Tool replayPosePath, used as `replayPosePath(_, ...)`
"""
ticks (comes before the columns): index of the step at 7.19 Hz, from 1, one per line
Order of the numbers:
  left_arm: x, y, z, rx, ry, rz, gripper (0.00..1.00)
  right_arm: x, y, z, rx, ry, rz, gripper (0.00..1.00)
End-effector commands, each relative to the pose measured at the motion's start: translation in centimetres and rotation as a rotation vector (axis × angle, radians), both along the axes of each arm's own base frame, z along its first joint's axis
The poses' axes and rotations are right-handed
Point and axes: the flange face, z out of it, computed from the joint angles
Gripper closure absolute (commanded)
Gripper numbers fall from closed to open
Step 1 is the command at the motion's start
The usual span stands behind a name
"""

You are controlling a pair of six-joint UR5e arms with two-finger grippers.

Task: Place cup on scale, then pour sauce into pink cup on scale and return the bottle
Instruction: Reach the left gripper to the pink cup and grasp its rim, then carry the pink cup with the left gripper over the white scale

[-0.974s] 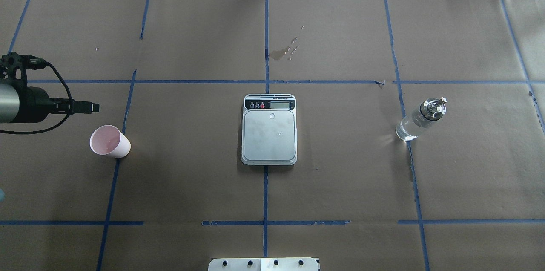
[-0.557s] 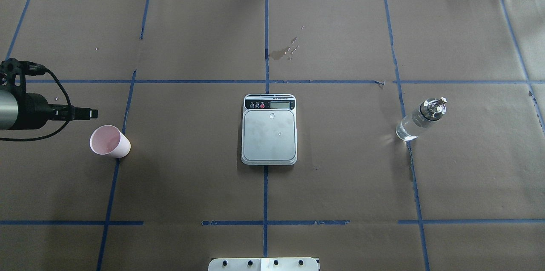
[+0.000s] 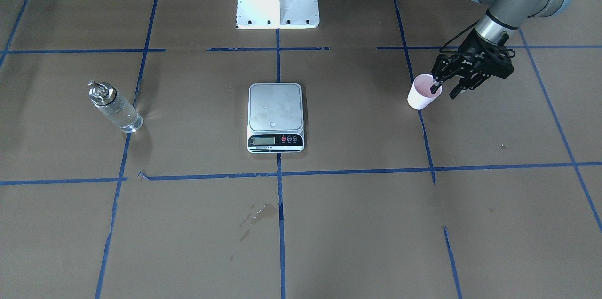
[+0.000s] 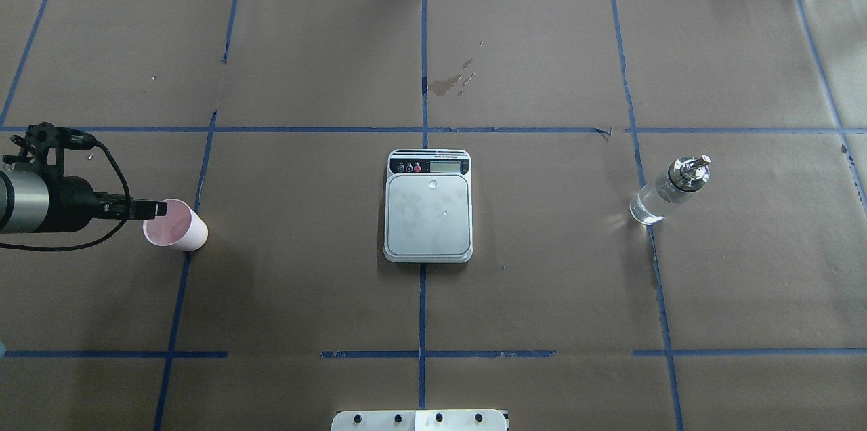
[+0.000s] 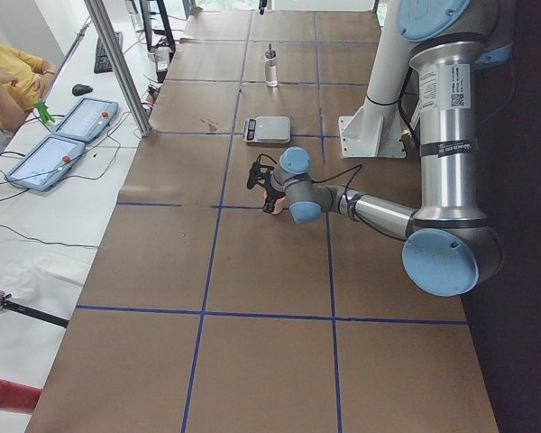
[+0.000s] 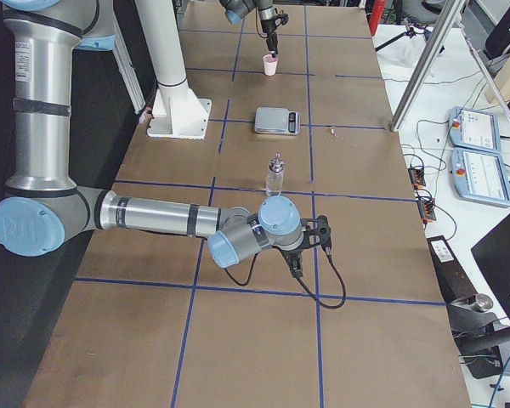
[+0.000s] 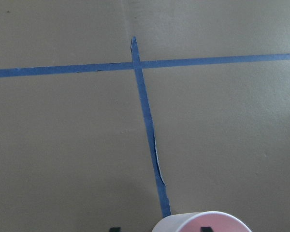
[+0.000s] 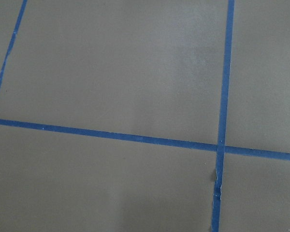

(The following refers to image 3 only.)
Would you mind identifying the digital kitchen scale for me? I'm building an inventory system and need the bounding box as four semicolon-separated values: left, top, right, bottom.
247;83;305;154

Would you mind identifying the pink paper cup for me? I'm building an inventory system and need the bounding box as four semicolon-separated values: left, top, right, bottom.
407;73;443;110

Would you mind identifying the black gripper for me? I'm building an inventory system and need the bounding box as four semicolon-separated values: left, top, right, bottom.
431;31;514;100

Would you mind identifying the clear glass sauce bottle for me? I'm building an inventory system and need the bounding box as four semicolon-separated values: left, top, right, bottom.
88;80;143;133

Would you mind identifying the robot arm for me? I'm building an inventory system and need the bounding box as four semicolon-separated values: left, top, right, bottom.
430;0;572;98

